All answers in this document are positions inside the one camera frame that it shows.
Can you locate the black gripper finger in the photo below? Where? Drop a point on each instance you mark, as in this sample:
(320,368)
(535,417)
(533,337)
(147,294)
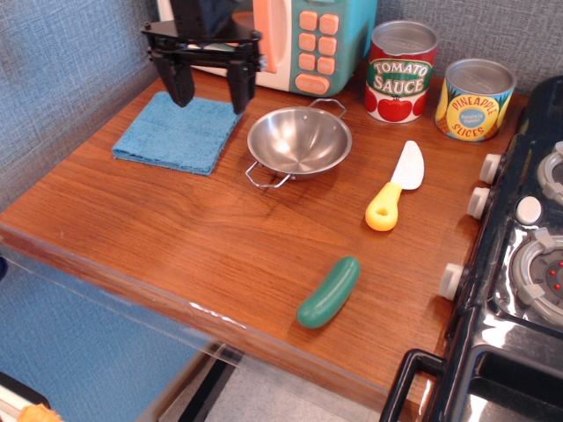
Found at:
(241,80)
(176,76)

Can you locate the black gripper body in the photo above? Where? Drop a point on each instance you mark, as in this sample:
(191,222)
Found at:
(205,32)

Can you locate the blue cloth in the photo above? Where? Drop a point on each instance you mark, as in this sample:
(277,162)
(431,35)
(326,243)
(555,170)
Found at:
(188,139)

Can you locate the small steel pot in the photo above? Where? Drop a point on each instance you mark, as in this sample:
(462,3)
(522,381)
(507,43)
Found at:
(298,143)

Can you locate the green toy sausage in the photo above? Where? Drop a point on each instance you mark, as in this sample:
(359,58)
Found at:
(331,295)

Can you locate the teal toy microwave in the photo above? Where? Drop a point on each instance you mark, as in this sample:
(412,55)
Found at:
(308,47)

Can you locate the tomato sauce can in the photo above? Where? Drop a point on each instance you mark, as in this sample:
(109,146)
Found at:
(400,65)

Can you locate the pineapple slices can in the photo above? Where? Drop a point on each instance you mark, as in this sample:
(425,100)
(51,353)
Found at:
(474,99)

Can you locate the white stove knob top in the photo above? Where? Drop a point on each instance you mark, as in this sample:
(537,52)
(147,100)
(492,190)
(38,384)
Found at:
(489,168)

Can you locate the white stove knob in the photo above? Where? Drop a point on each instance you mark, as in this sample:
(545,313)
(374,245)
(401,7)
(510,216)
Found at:
(451,278)
(489,168)
(477,203)

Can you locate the white stove knob middle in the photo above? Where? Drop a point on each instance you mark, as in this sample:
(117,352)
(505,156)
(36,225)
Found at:
(477,203)

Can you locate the white stove knob bottom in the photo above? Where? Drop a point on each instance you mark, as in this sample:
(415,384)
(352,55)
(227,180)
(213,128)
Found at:
(451,278)

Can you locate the orange fuzzy object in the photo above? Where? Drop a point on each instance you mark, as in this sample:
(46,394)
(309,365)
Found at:
(38,413)

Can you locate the black toy stove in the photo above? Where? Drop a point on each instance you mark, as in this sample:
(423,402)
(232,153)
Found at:
(503,360)

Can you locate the yellow handled toy knife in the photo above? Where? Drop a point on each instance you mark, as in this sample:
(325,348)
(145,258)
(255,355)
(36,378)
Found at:
(382,212)

